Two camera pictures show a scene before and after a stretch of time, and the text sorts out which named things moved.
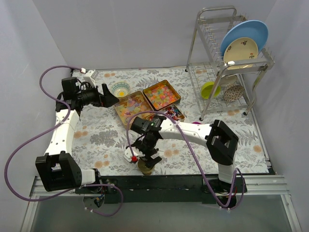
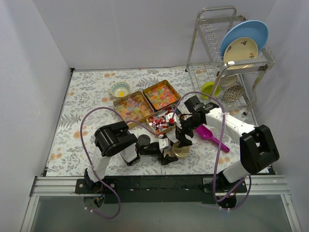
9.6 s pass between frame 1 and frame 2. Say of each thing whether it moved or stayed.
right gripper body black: moved
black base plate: stayed
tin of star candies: stayed
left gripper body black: moved
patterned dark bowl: stayed
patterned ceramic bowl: stayed
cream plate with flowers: stayed
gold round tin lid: moved
